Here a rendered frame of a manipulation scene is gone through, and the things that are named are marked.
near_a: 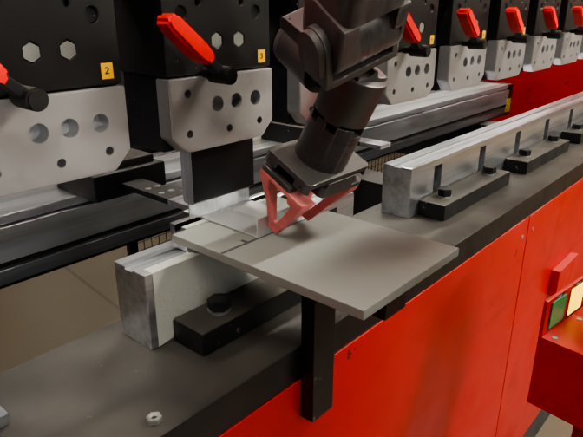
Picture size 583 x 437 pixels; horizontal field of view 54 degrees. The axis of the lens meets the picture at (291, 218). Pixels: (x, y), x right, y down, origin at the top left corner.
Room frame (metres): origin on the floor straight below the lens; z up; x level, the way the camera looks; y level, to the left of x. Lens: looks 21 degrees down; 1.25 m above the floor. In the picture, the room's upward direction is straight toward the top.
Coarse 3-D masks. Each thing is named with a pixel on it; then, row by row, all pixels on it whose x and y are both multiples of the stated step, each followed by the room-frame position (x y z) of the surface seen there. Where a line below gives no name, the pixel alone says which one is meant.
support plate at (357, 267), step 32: (320, 224) 0.64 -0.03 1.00; (352, 224) 0.64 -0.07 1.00; (224, 256) 0.55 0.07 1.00; (256, 256) 0.55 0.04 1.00; (288, 256) 0.55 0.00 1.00; (320, 256) 0.55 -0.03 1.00; (352, 256) 0.55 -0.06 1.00; (384, 256) 0.55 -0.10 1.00; (416, 256) 0.55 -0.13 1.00; (448, 256) 0.55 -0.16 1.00; (288, 288) 0.49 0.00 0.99; (320, 288) 0.47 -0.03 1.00; (352, 288) 0.47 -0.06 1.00; (384, 288) 0.47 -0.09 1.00
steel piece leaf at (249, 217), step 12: (240, 204) 0.70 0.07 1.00; (252, 204) 0.70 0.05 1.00; (264, 204) 0.70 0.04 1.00; (204, 216) 0.66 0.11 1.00; (216, 216) 0.66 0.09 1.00; (228, 216) 0.66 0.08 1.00; (240, 216) 0.66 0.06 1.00; (252, 216) 0.66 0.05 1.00; (264, 216) 0.66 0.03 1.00; (300, 216) 0.65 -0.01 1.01; (240, 228) 0.62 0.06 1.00; (252, 228) 0.62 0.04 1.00; (264, 228) 0.60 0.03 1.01
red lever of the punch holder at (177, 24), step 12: (168, 24) 0.54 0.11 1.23; (180, 24) 0.55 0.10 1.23; (168, 36) 0.56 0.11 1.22; (180, 36) 0.55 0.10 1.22; (192, 36) 0.56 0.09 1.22; (180, 48) 0.57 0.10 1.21; (192, 48) 0.56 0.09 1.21; (204, 48) 0.57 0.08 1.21; (192, 60) 0.58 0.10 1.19; (204, 60) 0.57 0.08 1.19; (204, 72) 0.61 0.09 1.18; (216, 72) 0.59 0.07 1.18; (228, 72) 0.59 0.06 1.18; (228, 84) 0.59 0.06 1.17
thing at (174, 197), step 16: (128, 160) 0.81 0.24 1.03; (144, 160) 0.83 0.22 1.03; (160, 160) 0.84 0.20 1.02; (96, 176) 0.76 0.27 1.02; (112, 176) 0.78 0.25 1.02; (128, 176) 0.79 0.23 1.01; (144, 176) 0.81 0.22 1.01; (160, 176) 0.84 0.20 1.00; (80, 192) 0.78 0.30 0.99; (96, 192) 0.76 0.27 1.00; (112, 192) 0.77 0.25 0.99; (128, 192) 0.79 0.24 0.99; (144, 192) 0.75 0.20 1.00; (160, 192) 0.74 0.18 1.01; (176, 192) 0.74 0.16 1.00
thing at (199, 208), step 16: (240, 144) 0.70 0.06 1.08; (192, 160) 0.64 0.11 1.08; (208, 160) 0.66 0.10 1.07; (224, 160) 0.68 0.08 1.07; (240, 160) 0.70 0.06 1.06; (192, 176) 0.64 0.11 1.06; (208, 176) 0.66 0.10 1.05; (224, 176) 0.68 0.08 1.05; (240, 176) 0.70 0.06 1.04; (192, 192) 0.64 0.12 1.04; (208, 192) 0.66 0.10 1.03; (224, 192) 0.68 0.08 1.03; (240, 192) 0.71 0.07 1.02; (192, 208) 0.65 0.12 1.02; (208, 208) 0.67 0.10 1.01
